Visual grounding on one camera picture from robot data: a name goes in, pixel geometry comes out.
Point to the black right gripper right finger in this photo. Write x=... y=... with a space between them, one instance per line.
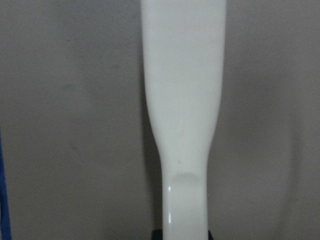
x=210 y=236

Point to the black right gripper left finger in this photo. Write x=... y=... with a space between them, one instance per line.
x=157 y=234

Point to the beige brush black bristles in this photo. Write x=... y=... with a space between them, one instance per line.
x=183 y=57

